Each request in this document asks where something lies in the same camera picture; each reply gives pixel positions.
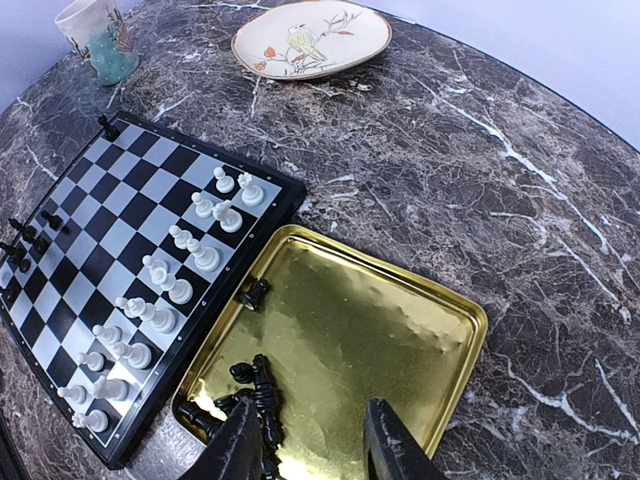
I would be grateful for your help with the black chess pawn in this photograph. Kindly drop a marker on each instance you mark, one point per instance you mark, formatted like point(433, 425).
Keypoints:
point(10, 293)

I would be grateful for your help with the lone black pawn in tray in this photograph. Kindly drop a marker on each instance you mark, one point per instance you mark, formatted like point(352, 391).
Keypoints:
point(253, 297)

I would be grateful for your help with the pile of black chess pieces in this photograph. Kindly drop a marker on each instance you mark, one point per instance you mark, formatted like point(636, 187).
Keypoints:
point(265, 398)

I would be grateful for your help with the white chess pieces row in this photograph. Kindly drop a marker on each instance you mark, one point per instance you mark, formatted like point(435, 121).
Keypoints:
point(105, 309)

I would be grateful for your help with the black white chess board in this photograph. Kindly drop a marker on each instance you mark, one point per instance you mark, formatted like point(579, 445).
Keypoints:
point(142, 139)

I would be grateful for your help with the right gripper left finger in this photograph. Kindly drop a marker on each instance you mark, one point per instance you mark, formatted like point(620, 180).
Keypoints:
point(235, 450)

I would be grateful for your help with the gold metal tray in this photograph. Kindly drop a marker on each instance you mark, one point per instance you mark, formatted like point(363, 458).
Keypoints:
point(338, 328)

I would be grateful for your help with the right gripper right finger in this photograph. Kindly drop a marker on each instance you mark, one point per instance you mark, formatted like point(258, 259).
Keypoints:
point(390, 450)

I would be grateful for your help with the black chess piece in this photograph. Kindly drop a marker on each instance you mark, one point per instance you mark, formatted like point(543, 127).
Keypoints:
point(107, 127)
point(28, 232)
point(54, 221)

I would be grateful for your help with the beige coral pattern mug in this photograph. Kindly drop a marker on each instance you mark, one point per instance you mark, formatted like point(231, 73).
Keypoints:
point(99, 35)

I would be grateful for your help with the beige floral ceramic plate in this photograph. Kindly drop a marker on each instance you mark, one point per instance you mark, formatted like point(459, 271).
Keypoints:
point(310, 39)

